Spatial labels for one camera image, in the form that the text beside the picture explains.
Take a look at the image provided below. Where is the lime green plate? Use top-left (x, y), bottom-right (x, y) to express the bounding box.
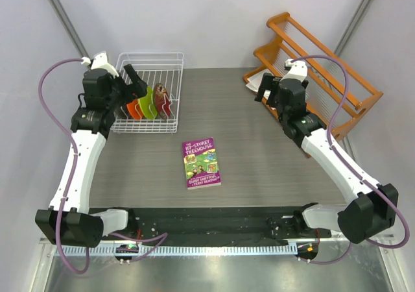
top-left (138, 86), bottom-right (158, 120)

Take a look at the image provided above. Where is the red floral plate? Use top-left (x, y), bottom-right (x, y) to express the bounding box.
top-left (153, 83), bottom-right (171, 120)

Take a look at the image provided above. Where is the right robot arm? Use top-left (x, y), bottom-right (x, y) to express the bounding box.
top-left (255, 73), bottom-right (399, 244)

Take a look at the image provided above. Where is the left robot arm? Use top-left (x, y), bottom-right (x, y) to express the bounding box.
top-left (35, 64), bottom-right (147, 248)

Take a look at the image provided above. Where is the orange wooden rack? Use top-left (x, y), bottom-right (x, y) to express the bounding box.
top-left (243, 12), bottom-right (383, 141)

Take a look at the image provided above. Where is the white paper packet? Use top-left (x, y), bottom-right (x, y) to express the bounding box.
top-left (246, 69), bottom-right (274, 95)

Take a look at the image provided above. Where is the orange plate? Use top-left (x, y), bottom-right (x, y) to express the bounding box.
top-left (126, 99), bottom-right (144, 120)

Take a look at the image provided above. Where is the purple treehouse book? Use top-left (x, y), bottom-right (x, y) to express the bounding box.
top-left (182, 138), bottom-right (222, 190)

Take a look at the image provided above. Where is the perforated metal strip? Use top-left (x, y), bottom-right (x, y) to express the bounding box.
top-left (53, 243), bottom-right (298, 257)

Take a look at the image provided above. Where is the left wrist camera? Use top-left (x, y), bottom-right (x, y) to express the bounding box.
top-left (81, 51), bottom-right (119, 78)

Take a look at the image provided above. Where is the white wire dish rack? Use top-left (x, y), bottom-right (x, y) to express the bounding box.
top-left (112, 52), bottom-right (184, 134)

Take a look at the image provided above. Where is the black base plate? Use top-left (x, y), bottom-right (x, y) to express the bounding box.
top-left (87, 202), bottom-right (333, 247)

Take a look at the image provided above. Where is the aluminium rail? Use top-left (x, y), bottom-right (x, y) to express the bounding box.
top-left (38, 233), bottom-right (396, 246)

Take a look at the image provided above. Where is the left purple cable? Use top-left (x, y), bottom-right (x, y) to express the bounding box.
top-left (38, 58), bottom-right (168, 275)

